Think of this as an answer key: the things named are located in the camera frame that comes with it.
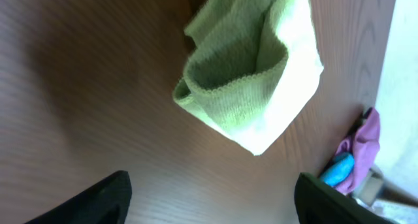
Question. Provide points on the background shelf clutter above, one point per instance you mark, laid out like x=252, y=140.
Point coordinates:
x=385, y=199

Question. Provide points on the blue cloth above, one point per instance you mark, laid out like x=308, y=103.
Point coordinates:
x=339, y=169

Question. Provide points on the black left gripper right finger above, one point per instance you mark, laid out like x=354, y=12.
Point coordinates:
x=318, y=203

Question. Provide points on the green cloth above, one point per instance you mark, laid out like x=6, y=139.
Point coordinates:
x=254, y=68

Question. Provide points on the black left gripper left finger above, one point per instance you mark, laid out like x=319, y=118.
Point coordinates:
x=106, y=202

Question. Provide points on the purple cloth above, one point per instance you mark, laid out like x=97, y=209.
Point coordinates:
x=363, y=144

